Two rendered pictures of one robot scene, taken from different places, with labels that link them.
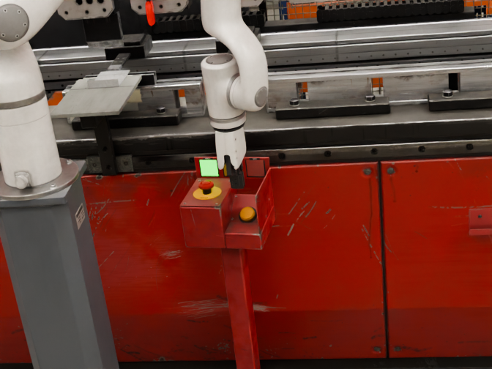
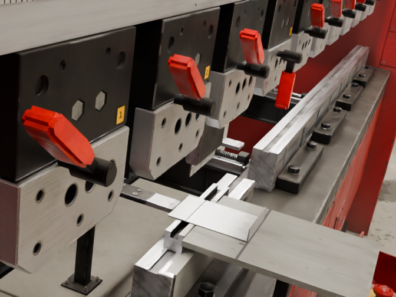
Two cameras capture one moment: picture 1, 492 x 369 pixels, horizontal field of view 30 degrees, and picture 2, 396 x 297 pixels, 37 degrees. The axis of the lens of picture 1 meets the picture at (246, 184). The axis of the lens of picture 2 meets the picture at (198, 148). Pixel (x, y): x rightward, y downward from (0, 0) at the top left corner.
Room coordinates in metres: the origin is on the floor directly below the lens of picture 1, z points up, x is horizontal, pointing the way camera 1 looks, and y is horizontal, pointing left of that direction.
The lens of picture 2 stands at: (2.31, 1.15, 1.43)
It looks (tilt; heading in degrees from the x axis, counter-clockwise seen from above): 21 degrees down; 279
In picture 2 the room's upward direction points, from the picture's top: 9 degrees clockwise
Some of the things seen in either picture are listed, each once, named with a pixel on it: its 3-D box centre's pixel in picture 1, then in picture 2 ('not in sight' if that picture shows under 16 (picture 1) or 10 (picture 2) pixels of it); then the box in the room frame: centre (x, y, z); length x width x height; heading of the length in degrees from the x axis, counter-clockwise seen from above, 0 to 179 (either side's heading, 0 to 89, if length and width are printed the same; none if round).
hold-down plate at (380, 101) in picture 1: (332, 107); (301, 164); (2.28, -0.25, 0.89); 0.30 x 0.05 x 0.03; 80
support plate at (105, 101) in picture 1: (97, 96); (285, 244); (2.29, 0.36, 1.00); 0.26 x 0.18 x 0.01; 170
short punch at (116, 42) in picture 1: (102, 30); (207, 137); (2.44, 0.33, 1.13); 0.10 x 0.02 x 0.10; 80
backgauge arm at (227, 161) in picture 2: not in sight; (141, 148); (2.71, -0.32, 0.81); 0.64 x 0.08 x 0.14; 170
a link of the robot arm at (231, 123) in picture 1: (228, 116); not in sight; (1.99, 0.02, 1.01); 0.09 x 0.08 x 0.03; 163
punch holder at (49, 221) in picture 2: not in sight; (36, 132); (2.50, 0.75, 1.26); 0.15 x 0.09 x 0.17; 80
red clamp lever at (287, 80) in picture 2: (149, 6); (284, 79); (2.35, 0.19, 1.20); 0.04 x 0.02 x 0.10; 170
